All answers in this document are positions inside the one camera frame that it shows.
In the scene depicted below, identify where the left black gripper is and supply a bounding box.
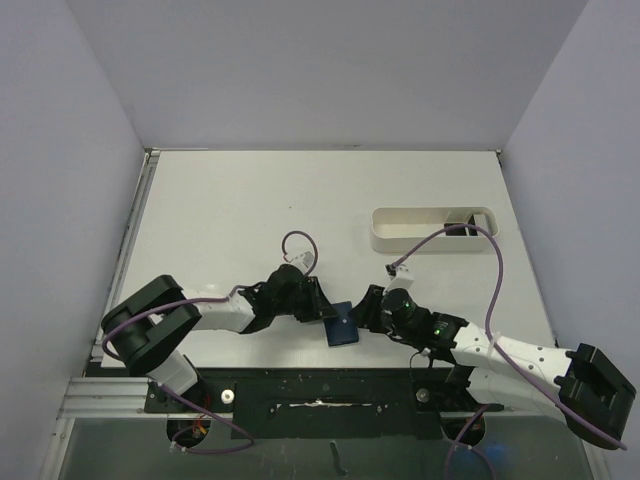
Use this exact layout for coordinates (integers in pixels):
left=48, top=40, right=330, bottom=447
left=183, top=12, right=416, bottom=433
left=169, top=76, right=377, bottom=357
left=273, top=276, right=337, bottom=322

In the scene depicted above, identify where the blue card holder wallet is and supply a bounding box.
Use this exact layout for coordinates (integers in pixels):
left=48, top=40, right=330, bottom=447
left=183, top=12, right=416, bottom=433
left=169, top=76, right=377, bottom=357
left=324, top=301, right=359, bottom=347

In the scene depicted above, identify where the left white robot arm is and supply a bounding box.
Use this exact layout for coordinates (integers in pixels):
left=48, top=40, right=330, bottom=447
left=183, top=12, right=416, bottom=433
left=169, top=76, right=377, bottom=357
left=101, top=264, right=338, bottom=411

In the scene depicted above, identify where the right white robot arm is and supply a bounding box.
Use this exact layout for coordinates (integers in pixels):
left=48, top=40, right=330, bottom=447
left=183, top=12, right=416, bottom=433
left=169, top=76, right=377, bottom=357
left=349, top=285, right=636, bottom=450

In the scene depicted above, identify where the black card in tray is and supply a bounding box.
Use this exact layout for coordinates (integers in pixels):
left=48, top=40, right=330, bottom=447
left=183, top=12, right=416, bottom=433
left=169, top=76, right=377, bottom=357
left=444, top=223, right=467, bottom=236

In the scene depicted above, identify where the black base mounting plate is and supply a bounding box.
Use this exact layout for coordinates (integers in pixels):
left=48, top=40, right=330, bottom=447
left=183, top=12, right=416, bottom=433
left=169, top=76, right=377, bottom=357
left=144, top=367, right=504, bottom=441

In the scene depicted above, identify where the white oblong tray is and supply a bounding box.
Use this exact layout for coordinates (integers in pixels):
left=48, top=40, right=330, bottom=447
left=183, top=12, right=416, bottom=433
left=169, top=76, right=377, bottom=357
left=370, top=207, right=499, bottom=254

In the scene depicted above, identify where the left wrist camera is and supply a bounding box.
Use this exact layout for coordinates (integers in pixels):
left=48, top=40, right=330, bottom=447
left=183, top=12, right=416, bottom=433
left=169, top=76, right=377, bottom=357
left=283, top=251, right=316, bottom=275

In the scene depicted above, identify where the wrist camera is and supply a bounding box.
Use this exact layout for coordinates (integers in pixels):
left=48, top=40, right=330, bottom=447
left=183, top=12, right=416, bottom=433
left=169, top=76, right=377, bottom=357
left=385, top=264, right=414, bottom=291
left=283, top=251, right=316, bottom=275

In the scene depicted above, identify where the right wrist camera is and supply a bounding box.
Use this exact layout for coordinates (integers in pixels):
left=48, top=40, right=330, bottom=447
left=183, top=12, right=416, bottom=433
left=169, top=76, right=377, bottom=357
left=385, top=264, right=414, bottom=291

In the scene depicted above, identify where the black cable loop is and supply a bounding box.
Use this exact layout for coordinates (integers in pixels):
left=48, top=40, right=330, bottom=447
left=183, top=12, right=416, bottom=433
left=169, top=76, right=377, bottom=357
left=408, top=351, right=436, bottom=374

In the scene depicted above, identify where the aluminium rail left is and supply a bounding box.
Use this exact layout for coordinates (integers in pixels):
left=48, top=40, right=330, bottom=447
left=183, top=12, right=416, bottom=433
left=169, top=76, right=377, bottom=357
left=92, top=149, right=161, bottom=361

